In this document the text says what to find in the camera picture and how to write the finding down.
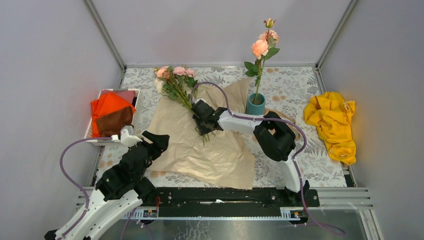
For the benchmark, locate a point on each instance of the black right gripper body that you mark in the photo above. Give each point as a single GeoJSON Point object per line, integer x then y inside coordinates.
{"type": "Point", "coordinates": [203, 128]}

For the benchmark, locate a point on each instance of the yellow crumpled cloth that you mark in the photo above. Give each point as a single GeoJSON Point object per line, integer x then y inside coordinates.
{"type": "Point", "coordinates": [332, 116]}

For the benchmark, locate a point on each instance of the orange cloth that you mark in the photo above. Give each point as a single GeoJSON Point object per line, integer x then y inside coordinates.
{"type": "Point", "coordinates": [106, 104]}

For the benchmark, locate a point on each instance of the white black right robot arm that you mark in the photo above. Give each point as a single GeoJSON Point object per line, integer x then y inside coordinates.
{"type": "Point", "coordinates": [279, 139]}

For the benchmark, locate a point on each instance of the peach kraft wrapping paper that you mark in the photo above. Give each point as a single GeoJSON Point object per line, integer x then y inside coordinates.
{"type": "Point", "coordinates": [223, 161]}

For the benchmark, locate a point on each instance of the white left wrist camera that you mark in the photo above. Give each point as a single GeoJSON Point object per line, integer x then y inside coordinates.
{"type": "Point", "coordinates": [127, 137]}

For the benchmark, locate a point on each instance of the teal cylindrical vase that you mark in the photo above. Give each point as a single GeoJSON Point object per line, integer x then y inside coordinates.
{"type": "Point", "coordinates": [255, 106]}

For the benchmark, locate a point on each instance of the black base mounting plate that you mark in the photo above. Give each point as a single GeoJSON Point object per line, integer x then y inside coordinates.
{"type": "Point", "coordinates": [213, 202]}

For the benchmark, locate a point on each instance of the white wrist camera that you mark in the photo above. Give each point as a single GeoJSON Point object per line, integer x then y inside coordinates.
{"type": "Point", "coordinates": [198, 100]}
{"type": "Point", "coordinates": [127, 137]}

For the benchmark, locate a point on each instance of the pink cloth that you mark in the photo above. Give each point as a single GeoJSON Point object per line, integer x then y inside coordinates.
{"type": "Point", "coordinates": [128, 95]}

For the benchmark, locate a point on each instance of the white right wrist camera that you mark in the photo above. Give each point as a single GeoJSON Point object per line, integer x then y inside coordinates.
{"type": "Point", "coordinates": [198, 100]}

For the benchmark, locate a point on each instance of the aluminium frame rail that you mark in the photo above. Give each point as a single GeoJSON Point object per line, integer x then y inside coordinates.
{"type": "Point", "coordinates": [95, 15]}

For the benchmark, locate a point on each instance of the floral patterned table mat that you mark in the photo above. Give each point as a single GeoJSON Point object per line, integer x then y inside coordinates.
{"type": "Point", "coordinates": [287, 90]}

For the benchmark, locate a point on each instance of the peach rose stem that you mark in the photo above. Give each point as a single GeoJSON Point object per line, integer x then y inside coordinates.
{"type": "Point", "coordinates": [263, 49]}

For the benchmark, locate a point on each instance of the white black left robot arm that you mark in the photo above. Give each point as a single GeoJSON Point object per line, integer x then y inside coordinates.
{"type": "Point", "coordinates": [95, 216]}

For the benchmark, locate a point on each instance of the brown cloth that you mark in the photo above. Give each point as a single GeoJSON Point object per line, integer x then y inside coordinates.
{"type": "Point", "coordinates": [112, 123]}

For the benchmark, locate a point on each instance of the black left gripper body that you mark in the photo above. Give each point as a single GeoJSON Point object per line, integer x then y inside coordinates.
{"type": "Point", "coordinates": [140, 177]}

